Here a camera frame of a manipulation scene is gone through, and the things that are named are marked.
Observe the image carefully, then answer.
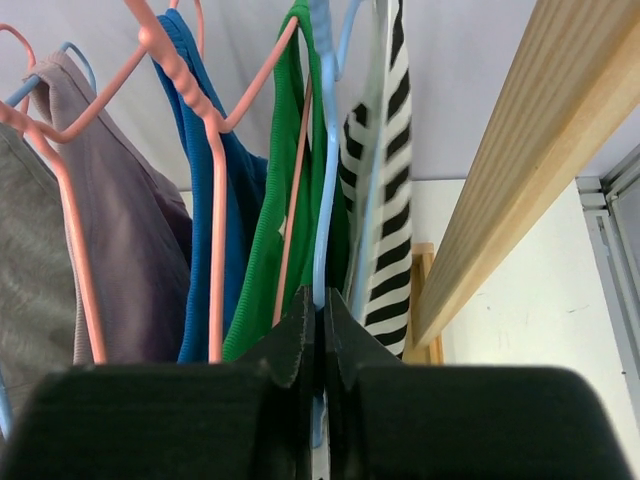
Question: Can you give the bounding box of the pink hanger with grey top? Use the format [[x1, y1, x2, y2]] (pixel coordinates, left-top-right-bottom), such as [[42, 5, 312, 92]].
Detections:
[[0, 22, 109, 365]]

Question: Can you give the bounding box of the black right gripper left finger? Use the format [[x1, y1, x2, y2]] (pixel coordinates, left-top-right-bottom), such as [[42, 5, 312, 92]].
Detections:
[[1, 287, 315, 479]]

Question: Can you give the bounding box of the pink hanger with green top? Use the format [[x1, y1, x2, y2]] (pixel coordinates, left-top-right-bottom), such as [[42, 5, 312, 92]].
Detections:
[[272, 74, 313, 327]]

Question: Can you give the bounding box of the wooden clothes rack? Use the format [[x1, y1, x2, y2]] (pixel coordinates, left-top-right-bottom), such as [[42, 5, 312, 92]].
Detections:
[[410, 1, 639, 350]]

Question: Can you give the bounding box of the mauve tank top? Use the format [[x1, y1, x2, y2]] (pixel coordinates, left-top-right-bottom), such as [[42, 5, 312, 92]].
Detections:
[[24, 54, 194, 365]]

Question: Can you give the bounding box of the light blue hanger with mauve top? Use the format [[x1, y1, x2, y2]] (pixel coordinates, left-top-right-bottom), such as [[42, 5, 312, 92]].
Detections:
[[1, 41, 97, 438]]

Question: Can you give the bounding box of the aluminium frame post right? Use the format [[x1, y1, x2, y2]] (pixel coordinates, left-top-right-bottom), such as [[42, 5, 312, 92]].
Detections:
[[576, 148, 639, 408]]

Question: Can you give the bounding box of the light blue hanger with striped top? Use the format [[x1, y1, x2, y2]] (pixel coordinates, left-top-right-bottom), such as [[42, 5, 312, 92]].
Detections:
[[307, 0, 386, 451]]

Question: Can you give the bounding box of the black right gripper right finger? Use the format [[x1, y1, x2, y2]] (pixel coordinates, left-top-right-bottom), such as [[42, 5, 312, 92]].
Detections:
[[324, 290, 632, 479]]

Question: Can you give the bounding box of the green tank top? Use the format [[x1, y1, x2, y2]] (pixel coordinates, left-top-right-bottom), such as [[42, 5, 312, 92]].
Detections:
[[223, 1, 327, 362]]

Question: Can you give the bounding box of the grey tank top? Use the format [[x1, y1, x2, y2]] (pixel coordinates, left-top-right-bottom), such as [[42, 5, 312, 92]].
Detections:
[[1, 126, 76, 413]]

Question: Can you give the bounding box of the blue tank top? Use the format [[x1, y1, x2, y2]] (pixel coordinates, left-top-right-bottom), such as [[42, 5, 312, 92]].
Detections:
[[154, 9, 267, 363]]

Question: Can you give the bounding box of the black white striped tank top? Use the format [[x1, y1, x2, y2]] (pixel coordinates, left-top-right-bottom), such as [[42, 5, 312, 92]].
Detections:
[[338, 1, 413, 357]]

